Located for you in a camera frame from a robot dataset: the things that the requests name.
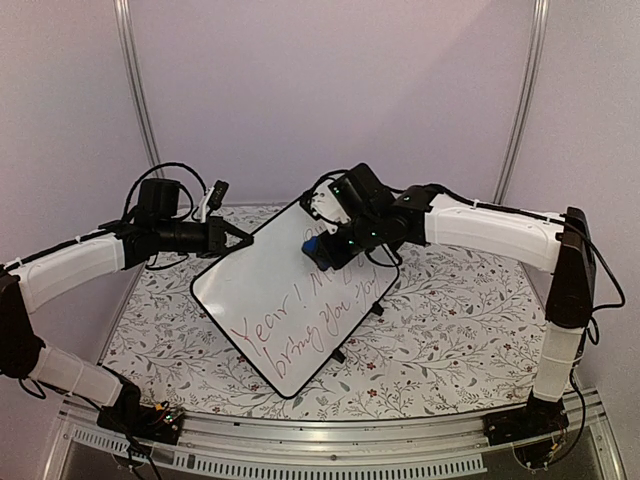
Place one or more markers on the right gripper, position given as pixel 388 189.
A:
pixel 333 254

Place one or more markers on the front aluminium rail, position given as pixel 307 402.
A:
pixel 441 447

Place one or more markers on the blue whiteboard eraser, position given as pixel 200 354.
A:
pixel 313 249

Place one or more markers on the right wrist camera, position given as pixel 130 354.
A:
pixel 321 204

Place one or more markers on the left aluminium corner post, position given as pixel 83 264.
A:
pixel 133 73

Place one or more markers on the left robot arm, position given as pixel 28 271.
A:
pixel 150 224

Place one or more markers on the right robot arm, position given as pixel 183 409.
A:
pixel 361 213

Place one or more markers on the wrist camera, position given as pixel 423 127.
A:
pixel 321 204
pixel 211 201

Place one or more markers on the aluminium corner post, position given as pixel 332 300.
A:
pixel 525 99
pixel 133 73

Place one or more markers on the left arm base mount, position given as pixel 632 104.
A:
pixel 160 423

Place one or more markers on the floral patterned table mat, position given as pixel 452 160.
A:
pixel 460 331

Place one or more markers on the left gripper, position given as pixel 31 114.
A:
pixel 216 238

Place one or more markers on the white whiteboard black frame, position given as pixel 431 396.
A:
pixel 283 314

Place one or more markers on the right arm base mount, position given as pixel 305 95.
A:
pixel 539 425

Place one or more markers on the right aluminium corner post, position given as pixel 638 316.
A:
pixel 525 99

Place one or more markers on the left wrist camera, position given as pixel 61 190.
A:
pixel 211 201

